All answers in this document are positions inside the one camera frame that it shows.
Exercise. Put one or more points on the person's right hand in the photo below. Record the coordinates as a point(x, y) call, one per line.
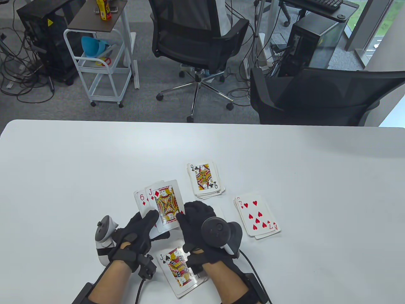
point(197, 212)

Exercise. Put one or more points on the person's left hand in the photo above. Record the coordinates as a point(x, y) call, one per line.
point(134, 239)

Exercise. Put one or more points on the deck of playing cards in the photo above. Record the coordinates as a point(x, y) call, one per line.
point(139, 212)

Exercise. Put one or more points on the pile of clubs cards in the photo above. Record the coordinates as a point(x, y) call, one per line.
point(205, 180)

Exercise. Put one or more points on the face diamonds playing card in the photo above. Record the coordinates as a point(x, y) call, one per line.
point(164, 202)

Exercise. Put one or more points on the red diamonds playing card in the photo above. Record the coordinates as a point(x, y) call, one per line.
point(141, 202)

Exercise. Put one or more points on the pile of spades cards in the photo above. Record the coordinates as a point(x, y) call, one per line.
point(172, 269)

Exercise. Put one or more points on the pile of hearts cards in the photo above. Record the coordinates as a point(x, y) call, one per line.
point(258, 212)

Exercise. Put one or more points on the person's left forearm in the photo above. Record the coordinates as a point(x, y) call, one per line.
point(110, 283)

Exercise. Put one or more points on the person's right forearm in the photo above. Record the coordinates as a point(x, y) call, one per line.
point(226, 285)

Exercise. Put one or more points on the black forearm sensor box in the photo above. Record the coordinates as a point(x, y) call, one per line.
point(256, 288)
point(81, 294)

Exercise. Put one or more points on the grey white handheld controller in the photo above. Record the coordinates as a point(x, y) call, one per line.
point(221, 234)
point(104, 232)

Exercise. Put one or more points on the black mesh office chair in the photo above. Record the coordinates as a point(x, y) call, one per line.
point(316, 101)

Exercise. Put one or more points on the black chair with chrome base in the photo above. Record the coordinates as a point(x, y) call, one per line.
point(190, 47)

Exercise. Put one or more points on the white rolling cart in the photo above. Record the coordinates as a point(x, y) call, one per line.
point(104, 70)

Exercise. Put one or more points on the red yellow plastic toy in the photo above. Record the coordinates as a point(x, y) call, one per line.
point(104, 61)

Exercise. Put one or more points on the white power strip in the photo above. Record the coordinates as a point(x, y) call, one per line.
point(279, 53)

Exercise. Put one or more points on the white metal stand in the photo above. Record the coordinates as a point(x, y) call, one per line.
point(262, 44)

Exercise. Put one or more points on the blue plastic funnel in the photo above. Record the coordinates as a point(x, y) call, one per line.
point(91, 47)

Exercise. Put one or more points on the black computer tower glass panel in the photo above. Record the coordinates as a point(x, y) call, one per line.
point(307, 41)

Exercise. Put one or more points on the black chair leg with castor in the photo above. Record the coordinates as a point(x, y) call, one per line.
point(286, 23)

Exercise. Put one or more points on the black computer tower yellow sticker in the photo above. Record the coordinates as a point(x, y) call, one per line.
point(47, 47)

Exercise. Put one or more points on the white side table brown top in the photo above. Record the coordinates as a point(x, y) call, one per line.
point(95, 22)

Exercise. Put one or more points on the orange red bottle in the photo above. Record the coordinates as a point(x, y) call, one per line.
point(108, 12)

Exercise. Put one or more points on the yellow bottle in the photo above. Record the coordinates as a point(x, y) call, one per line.
point(102, 9)

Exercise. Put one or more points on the black keyboard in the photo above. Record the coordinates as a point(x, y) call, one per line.
point(319, 3)

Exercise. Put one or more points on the dark grey desk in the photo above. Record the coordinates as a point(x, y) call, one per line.
point(346, 8)

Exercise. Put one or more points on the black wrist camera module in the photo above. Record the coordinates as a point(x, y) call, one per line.
point(147, 266)
point(194, 263)

